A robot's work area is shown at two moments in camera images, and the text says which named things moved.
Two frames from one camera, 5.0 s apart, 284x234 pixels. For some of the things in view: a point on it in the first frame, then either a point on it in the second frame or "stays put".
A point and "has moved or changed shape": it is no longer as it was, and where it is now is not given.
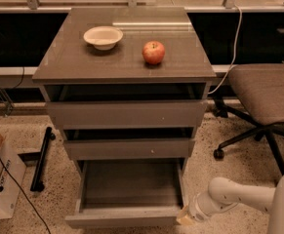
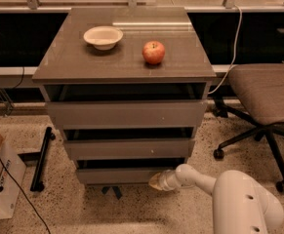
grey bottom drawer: x=141 y=192 has moved or changed shape
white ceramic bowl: x=103 y=38 stays put
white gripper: x=198 y=210 → x=166 y=181
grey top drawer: x=127 y=105 stays put
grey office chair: x=269 y=93 stays put
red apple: x=153 y=52 stays put
